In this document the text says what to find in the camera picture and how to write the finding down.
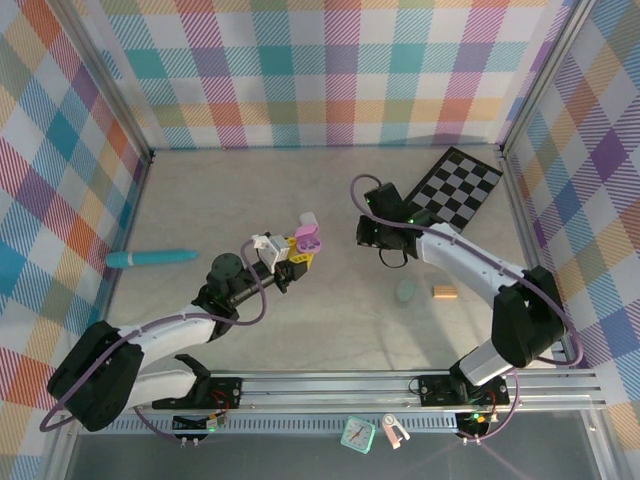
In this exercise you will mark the pink earbud charging case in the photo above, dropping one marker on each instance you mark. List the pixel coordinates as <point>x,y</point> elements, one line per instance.
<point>306,235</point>

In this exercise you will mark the mint green earbud case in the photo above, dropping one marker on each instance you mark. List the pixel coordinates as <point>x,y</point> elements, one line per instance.
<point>405,291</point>

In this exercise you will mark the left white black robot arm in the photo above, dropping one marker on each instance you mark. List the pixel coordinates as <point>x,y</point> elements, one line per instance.
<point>95,375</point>

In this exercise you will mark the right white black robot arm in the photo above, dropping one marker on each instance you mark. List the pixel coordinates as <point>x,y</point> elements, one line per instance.
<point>530,320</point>

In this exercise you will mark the black grey checkered board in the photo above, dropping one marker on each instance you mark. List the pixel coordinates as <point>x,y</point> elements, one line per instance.
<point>457,187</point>

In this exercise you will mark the teal pen-shaped tube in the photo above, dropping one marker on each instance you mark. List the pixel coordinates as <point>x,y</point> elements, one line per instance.
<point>150,257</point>

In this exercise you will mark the small wooden block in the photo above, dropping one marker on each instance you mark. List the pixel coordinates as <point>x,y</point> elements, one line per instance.
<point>444,292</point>

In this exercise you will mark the small black connector board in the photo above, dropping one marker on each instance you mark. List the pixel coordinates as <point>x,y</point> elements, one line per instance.
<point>197,424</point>
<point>475,422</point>

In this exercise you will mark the teal square alarm clock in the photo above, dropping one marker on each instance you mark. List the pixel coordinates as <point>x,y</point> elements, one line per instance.
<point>357,435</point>

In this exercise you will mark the grey metal plate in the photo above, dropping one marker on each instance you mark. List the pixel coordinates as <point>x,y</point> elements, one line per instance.
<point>325,460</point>

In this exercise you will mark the aluminium table side rail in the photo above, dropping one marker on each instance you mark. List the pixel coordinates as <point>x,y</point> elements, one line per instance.
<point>132,215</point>
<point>527,220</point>

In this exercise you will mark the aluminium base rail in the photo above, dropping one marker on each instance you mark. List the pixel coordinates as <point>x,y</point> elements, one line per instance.
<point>325,390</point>

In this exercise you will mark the aluminium frame post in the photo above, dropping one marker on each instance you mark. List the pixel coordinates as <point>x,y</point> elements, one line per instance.
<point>544,75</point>
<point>107,75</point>

